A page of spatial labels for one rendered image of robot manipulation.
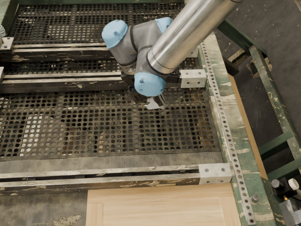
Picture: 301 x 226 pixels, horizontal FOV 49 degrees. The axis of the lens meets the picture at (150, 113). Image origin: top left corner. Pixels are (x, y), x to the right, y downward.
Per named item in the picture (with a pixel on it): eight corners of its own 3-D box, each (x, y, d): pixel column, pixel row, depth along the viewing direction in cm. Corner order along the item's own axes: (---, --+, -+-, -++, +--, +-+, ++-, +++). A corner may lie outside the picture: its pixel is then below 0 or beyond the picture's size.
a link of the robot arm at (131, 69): (140, 44, 97) (141, 62, 92) (146, 55, 100) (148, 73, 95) (117, 53, 99) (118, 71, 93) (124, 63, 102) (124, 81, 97)
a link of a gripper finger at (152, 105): (151, 112, 114) (141, 96, 108) (167, 107, 113) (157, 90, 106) (152, 119, 112) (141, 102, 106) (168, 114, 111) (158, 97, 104)
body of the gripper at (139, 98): (135, 89, 111) (119, 64, 102) (159, 81, 109) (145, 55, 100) (136, 106, 106) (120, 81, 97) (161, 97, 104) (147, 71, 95)
